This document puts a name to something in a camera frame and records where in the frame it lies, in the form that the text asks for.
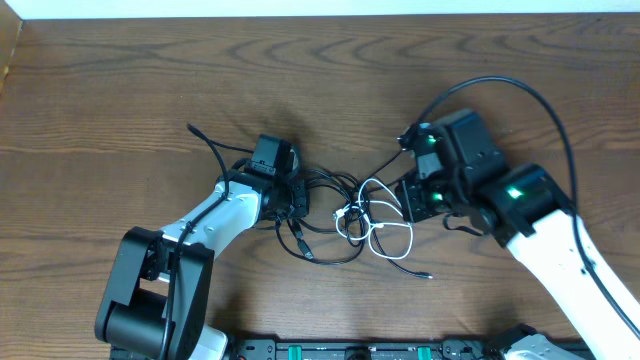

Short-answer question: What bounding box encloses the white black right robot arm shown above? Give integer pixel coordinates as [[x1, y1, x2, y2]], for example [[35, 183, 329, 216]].
[[395, 109, 639, 359]]

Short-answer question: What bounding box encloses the black left camera cable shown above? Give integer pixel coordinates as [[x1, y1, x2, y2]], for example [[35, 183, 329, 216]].
[[157, 122, 256, 360]]

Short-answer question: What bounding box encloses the white USB cable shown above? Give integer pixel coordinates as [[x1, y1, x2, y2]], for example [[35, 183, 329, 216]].
[[332, 177, 415, 261]]

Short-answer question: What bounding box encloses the black USB cable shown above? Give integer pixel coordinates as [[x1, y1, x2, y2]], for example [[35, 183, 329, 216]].
[[249, 149, 434, 280]]

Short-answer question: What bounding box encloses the black camera cable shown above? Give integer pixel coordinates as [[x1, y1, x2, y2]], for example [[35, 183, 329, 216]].
[[397, 75, 640, 341], [157, 122, 256, 360]]

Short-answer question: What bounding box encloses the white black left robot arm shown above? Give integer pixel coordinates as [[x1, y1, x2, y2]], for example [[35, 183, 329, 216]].
[[94, 135, 309, 359]]

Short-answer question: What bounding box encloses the black right camera cable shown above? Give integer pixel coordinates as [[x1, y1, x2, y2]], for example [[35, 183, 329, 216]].
[[397, 75, 640, 341]]

